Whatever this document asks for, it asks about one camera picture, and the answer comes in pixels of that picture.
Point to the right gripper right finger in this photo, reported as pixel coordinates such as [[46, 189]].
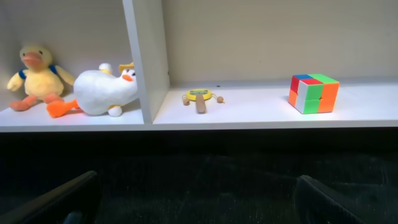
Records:
[[320, 205]]

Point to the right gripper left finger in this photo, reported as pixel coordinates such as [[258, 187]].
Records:
[[62, 202]]

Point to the many-coloured puzzle cube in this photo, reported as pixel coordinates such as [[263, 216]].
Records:
[[314, 93]]

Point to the yellow rattle drum toy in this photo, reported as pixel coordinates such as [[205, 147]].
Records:
[[199, 95]]

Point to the white plush duck yellow hat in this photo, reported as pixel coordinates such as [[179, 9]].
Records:
[[99, 90]]

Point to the white shelf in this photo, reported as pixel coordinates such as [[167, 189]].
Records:
[[248, 46]]

